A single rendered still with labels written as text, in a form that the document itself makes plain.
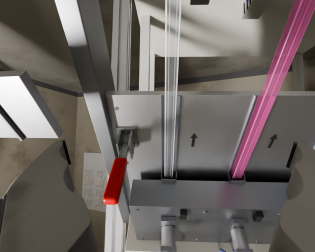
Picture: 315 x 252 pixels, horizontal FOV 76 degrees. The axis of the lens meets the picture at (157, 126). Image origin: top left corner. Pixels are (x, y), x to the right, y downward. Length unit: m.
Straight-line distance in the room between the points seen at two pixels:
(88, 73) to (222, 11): 0.58
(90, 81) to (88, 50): 0.03
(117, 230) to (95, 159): 3.49
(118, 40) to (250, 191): 0.43
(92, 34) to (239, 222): 0.32
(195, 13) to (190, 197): 0.57
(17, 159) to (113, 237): 3.28
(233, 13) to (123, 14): 0.36
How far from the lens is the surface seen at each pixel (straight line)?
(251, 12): 0.69
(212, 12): 0.74
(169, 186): 0.34
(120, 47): 0.55
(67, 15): 0.22
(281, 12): 0.81
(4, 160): 3.64
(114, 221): 0.52
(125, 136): 0.29
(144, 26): 0.72
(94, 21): 0.24
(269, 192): 0.37
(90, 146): 4.09
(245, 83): 3.09
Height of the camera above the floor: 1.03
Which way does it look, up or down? 5 degrees down
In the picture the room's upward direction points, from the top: 179 degrees counter-clockwise
